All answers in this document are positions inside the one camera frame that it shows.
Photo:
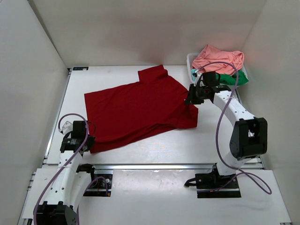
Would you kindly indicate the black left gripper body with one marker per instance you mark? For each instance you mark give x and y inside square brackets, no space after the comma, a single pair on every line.
[91,139]

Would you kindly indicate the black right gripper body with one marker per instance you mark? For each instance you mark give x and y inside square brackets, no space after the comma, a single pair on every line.
[198,94]

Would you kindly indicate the red t-shirt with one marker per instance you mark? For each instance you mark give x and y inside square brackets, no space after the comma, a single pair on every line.
[128,113]

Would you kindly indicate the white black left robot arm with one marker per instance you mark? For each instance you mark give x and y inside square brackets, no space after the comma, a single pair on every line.
[58,203]

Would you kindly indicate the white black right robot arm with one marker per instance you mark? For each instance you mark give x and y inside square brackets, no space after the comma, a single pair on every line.
[249,134]

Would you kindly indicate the teal t-shirt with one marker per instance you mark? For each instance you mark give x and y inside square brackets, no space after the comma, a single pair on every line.
[194,74]

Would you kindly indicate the green t-shirt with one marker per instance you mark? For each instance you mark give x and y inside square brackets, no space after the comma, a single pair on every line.
[231,79]

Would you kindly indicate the white plastic laundry basket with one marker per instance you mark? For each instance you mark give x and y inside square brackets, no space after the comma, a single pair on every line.
[190,59]

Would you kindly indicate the pink t-shirt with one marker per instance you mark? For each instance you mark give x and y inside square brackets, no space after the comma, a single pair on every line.
[211,54]

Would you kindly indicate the blue white label sticker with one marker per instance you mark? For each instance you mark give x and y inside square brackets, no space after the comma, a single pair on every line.
[80,68]

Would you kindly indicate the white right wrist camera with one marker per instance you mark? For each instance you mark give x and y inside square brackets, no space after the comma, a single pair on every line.
[198,78]

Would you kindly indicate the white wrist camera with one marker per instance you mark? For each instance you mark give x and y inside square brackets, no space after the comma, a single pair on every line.
[198,78]
[66,128]

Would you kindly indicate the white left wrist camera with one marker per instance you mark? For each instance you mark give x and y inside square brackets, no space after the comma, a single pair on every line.
[66,128]

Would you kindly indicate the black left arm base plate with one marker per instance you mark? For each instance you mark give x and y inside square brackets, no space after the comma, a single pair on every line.
[102,185]

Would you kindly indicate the aluminium rail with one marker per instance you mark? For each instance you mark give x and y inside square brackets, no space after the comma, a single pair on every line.
[258,165]

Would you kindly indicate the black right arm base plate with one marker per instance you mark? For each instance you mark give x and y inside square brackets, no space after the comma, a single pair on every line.
[210,185]

